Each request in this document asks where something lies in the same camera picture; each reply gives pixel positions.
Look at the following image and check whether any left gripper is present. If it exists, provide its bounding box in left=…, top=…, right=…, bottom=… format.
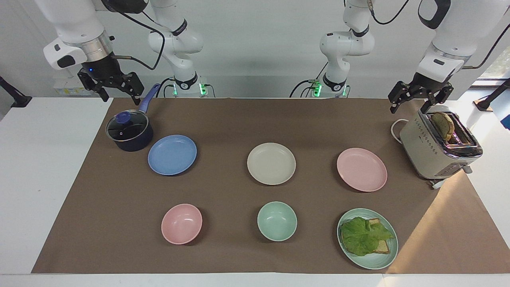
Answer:
left=388, top=73, right=455, bottom=115

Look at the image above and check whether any blue plate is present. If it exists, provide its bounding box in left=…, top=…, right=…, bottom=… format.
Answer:
left=148, top=135, right=198, bottom=176

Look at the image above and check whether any bread slice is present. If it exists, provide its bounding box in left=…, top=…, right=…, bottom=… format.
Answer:
left=367, top=218, right=391, bottom=255

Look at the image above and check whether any dark blue saucepan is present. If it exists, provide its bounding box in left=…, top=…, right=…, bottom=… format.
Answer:
left=106, top=83, right=161, bottom=152

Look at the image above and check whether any glass lid with blue knob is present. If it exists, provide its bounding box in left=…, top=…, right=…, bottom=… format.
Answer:
left=106, top=110, right=149, bottom=142

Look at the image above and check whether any green lettuce leaf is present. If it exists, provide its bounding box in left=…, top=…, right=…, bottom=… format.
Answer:
left=341, top=216, right=395, bottom=257

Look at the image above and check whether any pink bowl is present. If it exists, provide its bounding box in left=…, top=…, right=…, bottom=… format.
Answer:
left=161, top=204, right=203, bottom=245

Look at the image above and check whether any beige plate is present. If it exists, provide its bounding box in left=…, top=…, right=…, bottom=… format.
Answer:
left=247, top=142, right=297, bottom=186

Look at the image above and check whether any toast slice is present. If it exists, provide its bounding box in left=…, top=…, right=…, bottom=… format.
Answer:
left=432, top=112, right=455, bottom=141

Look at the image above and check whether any beige toaster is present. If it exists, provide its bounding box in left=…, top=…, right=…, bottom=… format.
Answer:
left=399, top=105, right=484, bottom=190

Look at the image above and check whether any pink plate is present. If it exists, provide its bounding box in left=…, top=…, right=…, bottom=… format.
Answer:
left=337, top=147, right=388, bottom=193

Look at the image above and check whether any green plate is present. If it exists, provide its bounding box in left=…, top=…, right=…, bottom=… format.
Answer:
left=337, top=208, right=399, bottom=270

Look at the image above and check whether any black cable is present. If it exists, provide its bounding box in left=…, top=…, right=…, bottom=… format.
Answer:
left=368, top=0, right=411, bottom=26
left=289, top=61, right=330, bottom=98
left=155, top=77, right=177, bottom=98
left=461, top=23, right=510, bottom=71
left=111, top=10, right=166, bottom=72

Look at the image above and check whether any black stand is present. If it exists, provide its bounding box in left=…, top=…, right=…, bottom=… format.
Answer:
left=477, top=78, right=510, bottom=112
left=0, top=76, right=33, bottom=108

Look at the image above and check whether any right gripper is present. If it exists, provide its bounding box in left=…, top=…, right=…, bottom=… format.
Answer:
left=77, top=54, right=145, bottom=106

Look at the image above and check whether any white toaster cable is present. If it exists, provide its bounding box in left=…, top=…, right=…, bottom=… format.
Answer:
left=390, top=118, right=410, bottom=143

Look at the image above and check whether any green bowl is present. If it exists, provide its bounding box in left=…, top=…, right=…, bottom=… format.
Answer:
left=257, top=201, right=298, bottom=242

